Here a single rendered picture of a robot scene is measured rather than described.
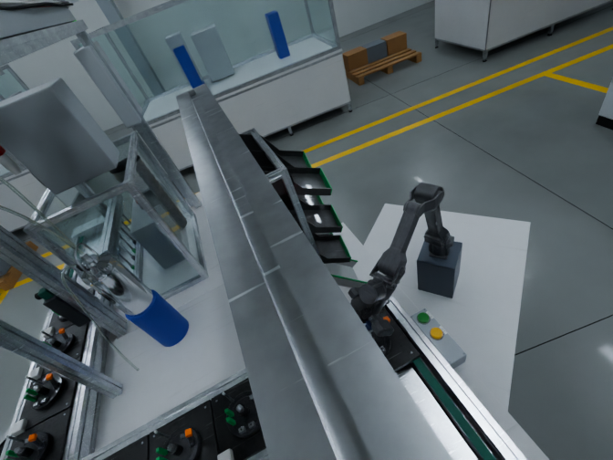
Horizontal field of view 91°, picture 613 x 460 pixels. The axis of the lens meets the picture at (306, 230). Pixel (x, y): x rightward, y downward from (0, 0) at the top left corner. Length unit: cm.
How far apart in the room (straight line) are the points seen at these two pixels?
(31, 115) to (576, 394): 287
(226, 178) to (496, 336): 128
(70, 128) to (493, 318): 187
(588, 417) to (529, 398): 24
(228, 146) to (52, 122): 151
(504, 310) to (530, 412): 89
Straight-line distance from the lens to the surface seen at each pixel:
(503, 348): 135
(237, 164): 16
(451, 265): 127
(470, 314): 140
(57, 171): 175
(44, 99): 165
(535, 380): 228
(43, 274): 170
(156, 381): 167
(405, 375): 121
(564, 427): 223
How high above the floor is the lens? 206
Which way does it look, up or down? 42 degrees down
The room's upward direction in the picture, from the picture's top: 22 degrees counter-clockwise
